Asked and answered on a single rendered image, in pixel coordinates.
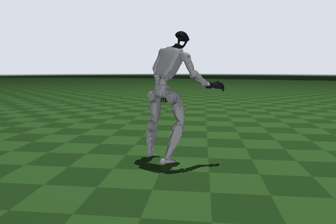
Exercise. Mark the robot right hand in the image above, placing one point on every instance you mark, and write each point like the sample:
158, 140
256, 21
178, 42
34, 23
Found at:
216, 85

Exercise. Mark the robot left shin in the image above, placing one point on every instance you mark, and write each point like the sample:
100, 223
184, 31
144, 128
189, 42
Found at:
150, 139

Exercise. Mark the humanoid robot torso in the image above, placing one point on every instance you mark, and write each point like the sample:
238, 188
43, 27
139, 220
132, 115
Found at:
167, 67

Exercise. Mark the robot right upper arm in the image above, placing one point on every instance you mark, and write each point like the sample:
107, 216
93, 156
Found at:
187, 60

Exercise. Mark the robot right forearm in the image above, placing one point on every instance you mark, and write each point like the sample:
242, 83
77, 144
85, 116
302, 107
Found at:
201, 80

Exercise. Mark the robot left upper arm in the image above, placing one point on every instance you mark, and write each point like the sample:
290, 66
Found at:
157, 60

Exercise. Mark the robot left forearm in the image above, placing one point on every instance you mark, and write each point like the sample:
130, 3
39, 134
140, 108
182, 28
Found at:
156, 77

